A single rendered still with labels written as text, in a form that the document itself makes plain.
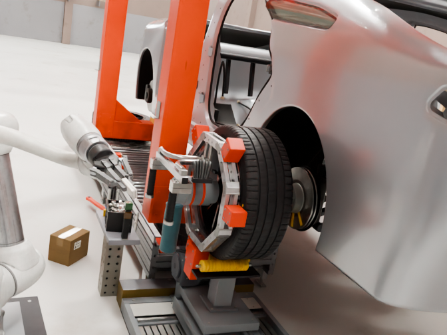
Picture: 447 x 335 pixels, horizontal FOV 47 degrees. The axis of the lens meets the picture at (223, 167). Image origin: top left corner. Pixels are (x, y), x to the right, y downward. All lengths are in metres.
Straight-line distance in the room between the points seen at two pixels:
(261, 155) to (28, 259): 1.08
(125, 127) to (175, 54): 2.11
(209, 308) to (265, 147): 0.90
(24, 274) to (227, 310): 1.05
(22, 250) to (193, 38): 1.32
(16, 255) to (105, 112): 2.58
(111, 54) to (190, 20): 1.97
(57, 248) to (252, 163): 1.66
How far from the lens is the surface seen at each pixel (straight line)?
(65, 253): 3.49
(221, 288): 2.73
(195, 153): 2.64
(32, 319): 2.44
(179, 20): 2.70
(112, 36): 4.60
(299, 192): 2.62
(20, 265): 2.29
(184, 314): 2.81
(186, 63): 2.73
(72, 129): 1.74
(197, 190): 2.43
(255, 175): 2.27
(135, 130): 4.76
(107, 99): 4.65
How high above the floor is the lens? 1.61
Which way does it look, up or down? 15 degrees down
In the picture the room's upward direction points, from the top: 10 degrees clockwise
